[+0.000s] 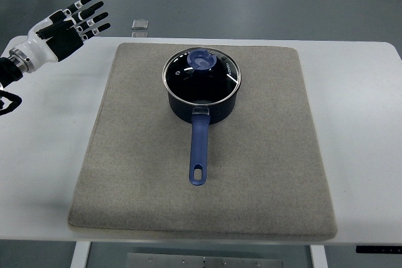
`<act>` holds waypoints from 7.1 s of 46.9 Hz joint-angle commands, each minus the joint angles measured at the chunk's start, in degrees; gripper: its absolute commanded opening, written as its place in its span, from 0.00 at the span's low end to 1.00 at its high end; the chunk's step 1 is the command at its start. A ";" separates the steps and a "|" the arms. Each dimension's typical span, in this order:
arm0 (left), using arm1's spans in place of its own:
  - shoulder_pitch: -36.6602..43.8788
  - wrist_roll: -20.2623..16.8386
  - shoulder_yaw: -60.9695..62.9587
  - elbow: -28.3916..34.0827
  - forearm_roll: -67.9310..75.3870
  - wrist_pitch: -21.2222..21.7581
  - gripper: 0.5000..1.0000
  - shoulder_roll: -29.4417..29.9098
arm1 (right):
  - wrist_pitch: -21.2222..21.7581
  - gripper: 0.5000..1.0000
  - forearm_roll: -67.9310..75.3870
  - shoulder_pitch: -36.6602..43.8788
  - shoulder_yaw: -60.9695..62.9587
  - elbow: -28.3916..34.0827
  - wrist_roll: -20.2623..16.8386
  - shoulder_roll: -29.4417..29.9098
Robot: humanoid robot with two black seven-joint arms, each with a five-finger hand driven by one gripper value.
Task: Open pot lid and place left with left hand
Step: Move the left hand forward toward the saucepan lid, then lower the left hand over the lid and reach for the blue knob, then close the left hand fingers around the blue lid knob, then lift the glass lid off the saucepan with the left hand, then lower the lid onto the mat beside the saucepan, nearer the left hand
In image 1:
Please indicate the white table leg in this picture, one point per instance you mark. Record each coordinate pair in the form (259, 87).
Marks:
(80, 254)
(318, 255)

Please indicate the white table leg right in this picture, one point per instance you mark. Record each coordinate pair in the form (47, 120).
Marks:
(318, 255)

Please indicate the white table leg left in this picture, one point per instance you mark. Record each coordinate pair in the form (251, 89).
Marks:
(80, 254)

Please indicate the glass pot lid blue knob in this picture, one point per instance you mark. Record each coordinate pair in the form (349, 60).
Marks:
(201, 76)

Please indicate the metal plate under table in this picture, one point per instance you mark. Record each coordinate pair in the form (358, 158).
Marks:
(165, 260)

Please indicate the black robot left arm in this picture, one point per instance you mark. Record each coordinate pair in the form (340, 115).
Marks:
(9, 72)

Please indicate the black table control panel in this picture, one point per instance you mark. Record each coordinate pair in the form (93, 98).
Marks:
(379, 249)

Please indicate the clear square floor marker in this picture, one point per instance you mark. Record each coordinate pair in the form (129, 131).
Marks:
(140, 24)

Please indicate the beige fabric mat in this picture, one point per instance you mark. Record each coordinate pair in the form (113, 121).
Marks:
(257, 174)

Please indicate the dark blue saucepan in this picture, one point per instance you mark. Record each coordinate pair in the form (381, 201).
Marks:
(201, 105)

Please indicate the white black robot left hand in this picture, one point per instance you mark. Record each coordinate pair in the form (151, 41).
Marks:
(59, 35)

